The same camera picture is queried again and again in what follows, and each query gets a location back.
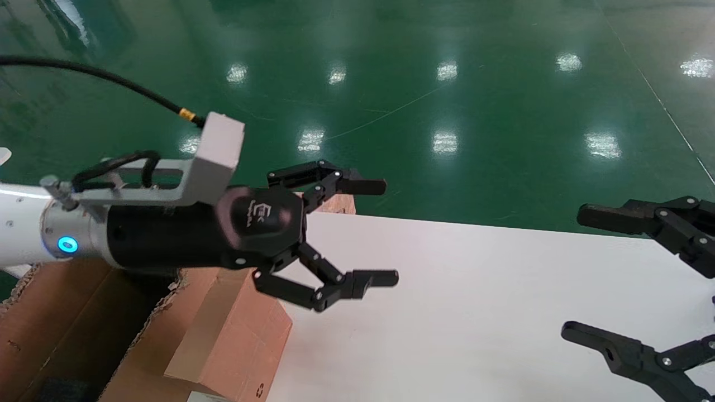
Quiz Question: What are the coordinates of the large cardboard box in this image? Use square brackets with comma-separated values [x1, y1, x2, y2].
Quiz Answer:
[0, 260, 224, 402]

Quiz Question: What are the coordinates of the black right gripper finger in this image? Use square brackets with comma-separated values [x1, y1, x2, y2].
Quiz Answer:
[577, 195, 715, 279]
[561, 321, 715, 402]

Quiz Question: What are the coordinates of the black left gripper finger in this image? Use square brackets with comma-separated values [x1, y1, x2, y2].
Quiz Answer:
[252, 241, 399, 312]
[267, 160, 387, 213]

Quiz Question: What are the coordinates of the short black looped cable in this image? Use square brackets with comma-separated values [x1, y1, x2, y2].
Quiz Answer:
[71, 150, 163, 192]

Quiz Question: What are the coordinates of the wooden pallet board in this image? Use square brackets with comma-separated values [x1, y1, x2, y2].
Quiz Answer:
[290, 193, 356, 216]

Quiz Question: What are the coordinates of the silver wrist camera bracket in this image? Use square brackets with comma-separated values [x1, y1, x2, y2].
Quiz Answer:
[40, 112, 245, 212]

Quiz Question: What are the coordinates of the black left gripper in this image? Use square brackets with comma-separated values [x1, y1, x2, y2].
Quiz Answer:
[106, 187, 309, 271]

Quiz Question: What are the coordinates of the small cardboard box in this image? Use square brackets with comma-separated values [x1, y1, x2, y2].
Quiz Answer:
[165, 268, 294, 402]

